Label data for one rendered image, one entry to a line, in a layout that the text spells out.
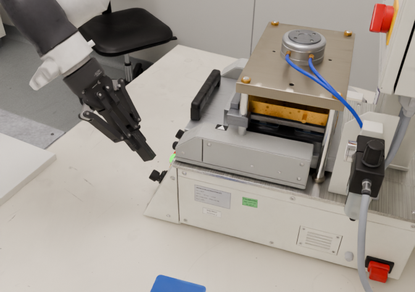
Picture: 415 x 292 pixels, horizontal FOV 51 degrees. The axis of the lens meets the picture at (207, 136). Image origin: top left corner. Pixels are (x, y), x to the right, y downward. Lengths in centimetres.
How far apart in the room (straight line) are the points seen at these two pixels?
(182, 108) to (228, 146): 55
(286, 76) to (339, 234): 31
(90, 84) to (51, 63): 8
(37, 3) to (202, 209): 49
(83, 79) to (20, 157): 40
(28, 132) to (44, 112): 148
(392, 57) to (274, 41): 30
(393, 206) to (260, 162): 24
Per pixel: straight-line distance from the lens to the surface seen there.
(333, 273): 93
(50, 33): 84
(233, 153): 79
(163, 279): 89
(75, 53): 84
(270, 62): 81
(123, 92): 91
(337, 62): 84
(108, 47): 232
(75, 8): 91
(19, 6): 85
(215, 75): 96
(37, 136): 128
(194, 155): 82
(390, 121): 72
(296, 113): 78
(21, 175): 114
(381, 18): 69
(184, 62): 156
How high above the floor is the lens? 148
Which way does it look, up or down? 38 degrees down
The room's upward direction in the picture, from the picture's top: 1 degrees clockwise
